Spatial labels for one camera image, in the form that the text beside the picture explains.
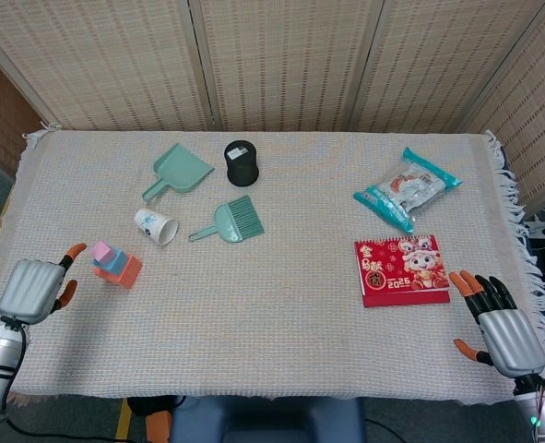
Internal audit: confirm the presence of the orange cube block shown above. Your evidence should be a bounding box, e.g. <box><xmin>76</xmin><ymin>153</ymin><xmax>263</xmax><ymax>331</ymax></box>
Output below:
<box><xmin>93</xmin><ymin>256</ymin><xmax>143</xmax><ymax>291</ymax></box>

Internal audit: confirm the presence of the teal snack bag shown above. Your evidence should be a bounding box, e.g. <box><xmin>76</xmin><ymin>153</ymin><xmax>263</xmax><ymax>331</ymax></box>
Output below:
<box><xmin>352</xmin><ymin>147</ymin><xmax>464</xmax><ymax>235</ymax></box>

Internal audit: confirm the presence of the green plastic dustpan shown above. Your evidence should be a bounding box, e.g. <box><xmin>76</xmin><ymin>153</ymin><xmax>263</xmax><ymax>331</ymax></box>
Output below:
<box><xmin>142</xmin><ymin>142</ymin><xmax>216</xmax><ymax>205</ymax></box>

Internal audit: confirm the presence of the pink small block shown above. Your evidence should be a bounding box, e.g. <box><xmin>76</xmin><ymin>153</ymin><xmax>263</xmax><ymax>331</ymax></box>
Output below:
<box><xmin>90</xmin><ymin>239</ymin><xmax>116</xmax><ymax>269</ymax></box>

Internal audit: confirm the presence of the beige woven tablecloth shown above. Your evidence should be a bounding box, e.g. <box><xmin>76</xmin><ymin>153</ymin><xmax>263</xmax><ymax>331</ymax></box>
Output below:
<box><xmin>4</xmin><ymin>122</ymin><xmax>545</xmax><ymax>407</ymax></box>

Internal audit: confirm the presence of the white flower-print paper cup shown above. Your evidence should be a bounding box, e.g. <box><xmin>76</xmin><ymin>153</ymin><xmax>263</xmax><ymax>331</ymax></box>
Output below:
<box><xmin>134</xmin><ymin>208</ymin><xmax>180</xmax><ymax>247</ymax></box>

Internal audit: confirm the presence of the red 2026 desk calendar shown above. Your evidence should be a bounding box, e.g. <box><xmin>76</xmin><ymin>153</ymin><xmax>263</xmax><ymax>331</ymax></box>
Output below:
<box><xmin>353</xmin><ymin>233</ymin><xmax>452</xmax><ymax>309</ymax></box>

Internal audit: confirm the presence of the blue cube block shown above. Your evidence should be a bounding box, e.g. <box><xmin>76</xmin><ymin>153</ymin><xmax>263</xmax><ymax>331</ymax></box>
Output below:
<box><xmin>97</xmin><ymin>250</ymin><xmax>128</xmax><ymax>274</ymax></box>

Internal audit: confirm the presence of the bamboo folding screen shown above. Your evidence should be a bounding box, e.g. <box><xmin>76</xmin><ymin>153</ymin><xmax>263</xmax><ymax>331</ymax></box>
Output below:
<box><xmin>0</xmin><ymin>0</ymin><xmax>545</xmax><ymax>209</ymax></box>

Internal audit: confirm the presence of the green plastic hand brush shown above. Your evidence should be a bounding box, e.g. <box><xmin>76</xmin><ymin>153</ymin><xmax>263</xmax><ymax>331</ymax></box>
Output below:
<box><xmin>188</xmin><ymin>195</ymin><xmax>266</xmax><ymax>245</ymax></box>

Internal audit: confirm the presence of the white plastic stand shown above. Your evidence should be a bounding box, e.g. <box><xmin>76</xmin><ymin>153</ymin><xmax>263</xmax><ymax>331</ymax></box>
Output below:
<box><xmin>523</xmin><ymin>210</ymin><xmax>545</xmax><ymax>241</ymax></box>

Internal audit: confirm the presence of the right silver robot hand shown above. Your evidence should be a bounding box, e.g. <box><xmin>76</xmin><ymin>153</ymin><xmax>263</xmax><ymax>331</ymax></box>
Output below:
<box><xmin>447</xmin><ymin>269</ymin><xmax>545</xmax><ymax>379</ymax></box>

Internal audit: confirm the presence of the black mesh pen holder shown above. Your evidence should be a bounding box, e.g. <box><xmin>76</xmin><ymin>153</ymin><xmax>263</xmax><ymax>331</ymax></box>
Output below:
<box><xmin>223</xmin><ymin>139</ymin><xmax>260</xmax><ymax>187</ymax></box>

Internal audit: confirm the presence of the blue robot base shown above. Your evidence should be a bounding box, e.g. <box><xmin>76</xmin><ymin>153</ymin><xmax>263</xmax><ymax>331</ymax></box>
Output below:
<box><xmin>169</xmin><ymin>395</ymin><xmax>366</xmax><ymax>443</ymax></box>

